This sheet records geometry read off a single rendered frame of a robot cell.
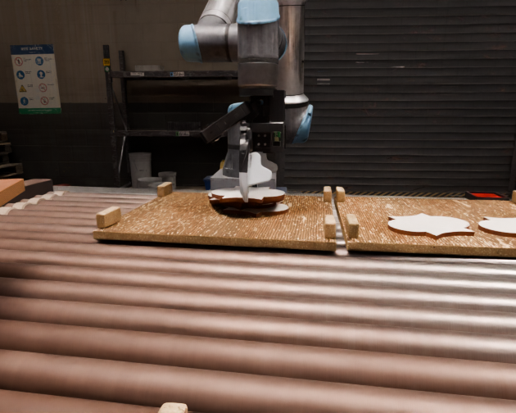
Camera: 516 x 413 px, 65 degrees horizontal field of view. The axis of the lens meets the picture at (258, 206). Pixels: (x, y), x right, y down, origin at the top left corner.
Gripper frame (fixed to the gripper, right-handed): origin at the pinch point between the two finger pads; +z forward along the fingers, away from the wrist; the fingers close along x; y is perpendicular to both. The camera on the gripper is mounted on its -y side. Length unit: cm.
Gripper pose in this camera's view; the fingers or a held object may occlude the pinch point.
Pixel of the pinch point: (247, 192)
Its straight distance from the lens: 80.3
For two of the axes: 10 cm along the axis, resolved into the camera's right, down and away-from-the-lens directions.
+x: 1.5, -2.3, 9.6
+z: 0.0, 9.7, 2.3
